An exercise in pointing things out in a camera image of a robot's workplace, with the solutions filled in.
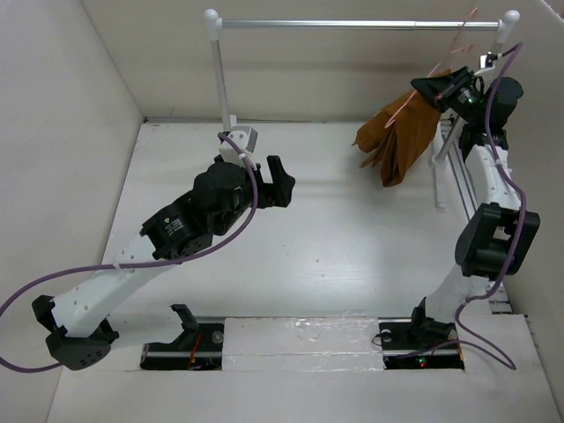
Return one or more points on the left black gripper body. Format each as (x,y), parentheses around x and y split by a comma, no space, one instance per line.
(270,195)

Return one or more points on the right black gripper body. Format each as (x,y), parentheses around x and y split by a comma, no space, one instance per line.
(458,92)

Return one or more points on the brown trousers with striped trim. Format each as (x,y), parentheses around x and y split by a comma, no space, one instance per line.
(397,135)

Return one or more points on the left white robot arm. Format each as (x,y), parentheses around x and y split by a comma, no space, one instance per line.
(84,324)

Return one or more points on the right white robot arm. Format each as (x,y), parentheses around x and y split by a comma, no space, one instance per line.
(498,236)

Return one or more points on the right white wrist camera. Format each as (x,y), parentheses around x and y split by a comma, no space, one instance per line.
(487,63)

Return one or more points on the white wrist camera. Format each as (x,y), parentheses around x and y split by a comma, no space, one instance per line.
(487,63)
(244,137)

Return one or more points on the aluminium rail right side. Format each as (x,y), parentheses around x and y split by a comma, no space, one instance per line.
(458,176)

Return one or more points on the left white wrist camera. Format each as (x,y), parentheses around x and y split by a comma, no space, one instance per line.
(244,137)

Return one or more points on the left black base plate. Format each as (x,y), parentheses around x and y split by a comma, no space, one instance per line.
(198,348)

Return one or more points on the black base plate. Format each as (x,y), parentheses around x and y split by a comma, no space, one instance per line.
(413,346)
(198,348)

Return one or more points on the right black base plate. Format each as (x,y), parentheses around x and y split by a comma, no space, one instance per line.
(413,346)

